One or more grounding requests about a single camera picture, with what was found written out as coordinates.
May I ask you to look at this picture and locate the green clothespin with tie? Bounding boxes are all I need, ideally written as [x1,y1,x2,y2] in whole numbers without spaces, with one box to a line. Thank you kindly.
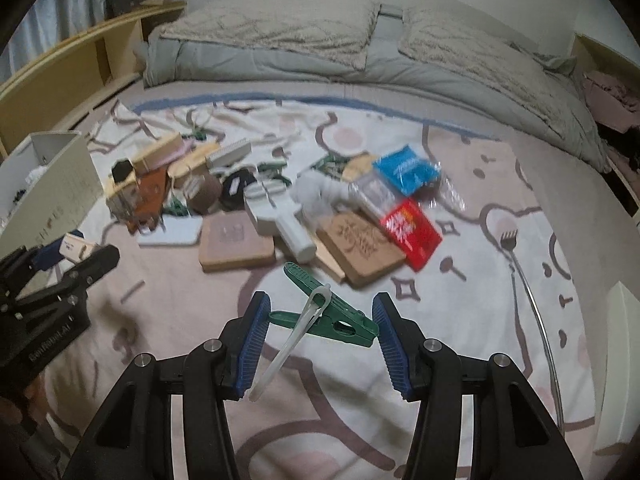
[247,261,381,403]

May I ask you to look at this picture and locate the small wooden stamp block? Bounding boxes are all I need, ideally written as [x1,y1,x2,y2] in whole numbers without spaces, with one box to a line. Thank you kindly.
[58,233,96,264]

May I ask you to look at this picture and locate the white shoe box right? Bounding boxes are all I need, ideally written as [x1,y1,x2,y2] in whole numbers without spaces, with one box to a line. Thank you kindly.
[594,282,640,456]

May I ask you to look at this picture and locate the white storage box left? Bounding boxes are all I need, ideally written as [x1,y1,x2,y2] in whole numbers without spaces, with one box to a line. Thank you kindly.
[1,131,103,256]

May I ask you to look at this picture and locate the yellow cardboard box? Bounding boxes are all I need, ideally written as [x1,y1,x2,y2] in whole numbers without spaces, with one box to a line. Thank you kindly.
[103,171,140,218]

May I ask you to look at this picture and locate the white phone case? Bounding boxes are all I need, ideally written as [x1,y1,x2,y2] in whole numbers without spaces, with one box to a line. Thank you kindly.
[137,216,203,247]

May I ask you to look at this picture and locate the black hexagonal box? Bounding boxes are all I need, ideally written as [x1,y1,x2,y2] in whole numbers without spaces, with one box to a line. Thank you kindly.
[111,159,134,184]

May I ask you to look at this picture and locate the brown leather card holder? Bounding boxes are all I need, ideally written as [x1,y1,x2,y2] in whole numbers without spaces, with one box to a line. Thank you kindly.
[128,166,168,231]

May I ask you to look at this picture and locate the metal telescopic back scratcher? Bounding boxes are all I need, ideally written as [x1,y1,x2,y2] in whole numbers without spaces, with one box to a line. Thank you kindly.
[499,230,565,436]

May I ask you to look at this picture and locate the brown tape roll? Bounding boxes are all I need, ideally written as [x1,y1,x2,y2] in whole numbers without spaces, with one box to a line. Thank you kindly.
[183,174,222,214]

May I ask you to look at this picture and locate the oval wooden box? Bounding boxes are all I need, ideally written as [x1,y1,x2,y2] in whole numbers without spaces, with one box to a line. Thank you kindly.
[131,132,183,174]

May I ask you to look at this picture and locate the flat oval wooden lid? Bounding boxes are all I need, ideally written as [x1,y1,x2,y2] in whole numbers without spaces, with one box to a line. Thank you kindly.
[167,142,220,180]

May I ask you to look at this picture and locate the wooden bedside shelf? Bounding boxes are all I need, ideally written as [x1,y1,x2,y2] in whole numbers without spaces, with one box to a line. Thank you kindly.
[1,1,186,157]

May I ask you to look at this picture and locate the red glove packet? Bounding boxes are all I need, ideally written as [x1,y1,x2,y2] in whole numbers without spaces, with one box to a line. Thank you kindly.
[380,198,442,272]

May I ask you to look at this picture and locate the black round tape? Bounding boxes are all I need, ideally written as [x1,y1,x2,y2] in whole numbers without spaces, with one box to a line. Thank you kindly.
[219,168,256,211]

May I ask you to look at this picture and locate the carved wooden plaque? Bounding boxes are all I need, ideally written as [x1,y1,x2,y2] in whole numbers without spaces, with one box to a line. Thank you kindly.
[317,211,406,288]

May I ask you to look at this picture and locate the white rectangular bar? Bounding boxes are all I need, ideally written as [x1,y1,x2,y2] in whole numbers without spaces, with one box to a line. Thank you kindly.
[206,140,252,169]

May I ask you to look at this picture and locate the white handheld fan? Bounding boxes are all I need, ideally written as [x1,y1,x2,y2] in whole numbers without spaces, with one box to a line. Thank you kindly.
[243,179,317,263]

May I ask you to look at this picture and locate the clear plastic case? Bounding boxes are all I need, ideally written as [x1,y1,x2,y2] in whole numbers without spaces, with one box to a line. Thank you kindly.
[349,170,402,221]

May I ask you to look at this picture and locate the blue mask packet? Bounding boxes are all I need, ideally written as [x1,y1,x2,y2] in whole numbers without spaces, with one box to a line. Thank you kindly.
[373,145,440,197]

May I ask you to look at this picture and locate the cartoon bear patterned blanket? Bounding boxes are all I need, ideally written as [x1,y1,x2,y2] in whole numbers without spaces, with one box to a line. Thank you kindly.
[46,101,596,479]

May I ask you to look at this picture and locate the white fluffy pompom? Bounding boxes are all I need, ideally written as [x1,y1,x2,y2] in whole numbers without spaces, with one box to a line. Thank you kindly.
[290,170,352,223]

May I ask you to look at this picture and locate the grey curtain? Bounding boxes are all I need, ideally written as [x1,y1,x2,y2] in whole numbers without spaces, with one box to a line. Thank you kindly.
[1,0,107,65]

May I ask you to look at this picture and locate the pile of pink clothes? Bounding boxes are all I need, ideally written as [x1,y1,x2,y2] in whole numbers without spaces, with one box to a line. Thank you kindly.
[584,70,639,133]

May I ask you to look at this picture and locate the right beige quilted pillow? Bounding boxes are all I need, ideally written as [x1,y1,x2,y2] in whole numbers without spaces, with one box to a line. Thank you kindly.
[398,6,606,170]

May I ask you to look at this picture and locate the beige quilted pillow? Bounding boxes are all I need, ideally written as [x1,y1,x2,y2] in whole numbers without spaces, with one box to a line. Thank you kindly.
[160,0,381,70]
[398,6,606,170]

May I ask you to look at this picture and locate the left beige quilted pillow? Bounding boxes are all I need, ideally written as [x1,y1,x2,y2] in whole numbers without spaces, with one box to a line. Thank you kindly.
[160,0,381,70]

